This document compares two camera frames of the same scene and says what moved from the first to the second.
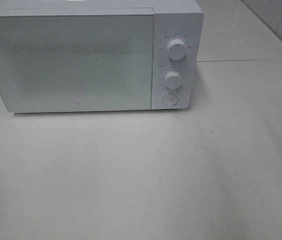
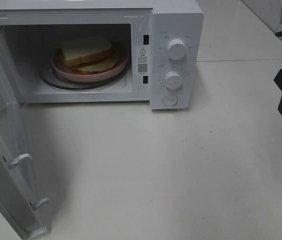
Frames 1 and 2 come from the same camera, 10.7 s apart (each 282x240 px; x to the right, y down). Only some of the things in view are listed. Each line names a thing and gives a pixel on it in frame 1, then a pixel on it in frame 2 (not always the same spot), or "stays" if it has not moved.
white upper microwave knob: [176, 49] stays
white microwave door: [70, 63] to [4, 143]
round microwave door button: [170, 100] stays
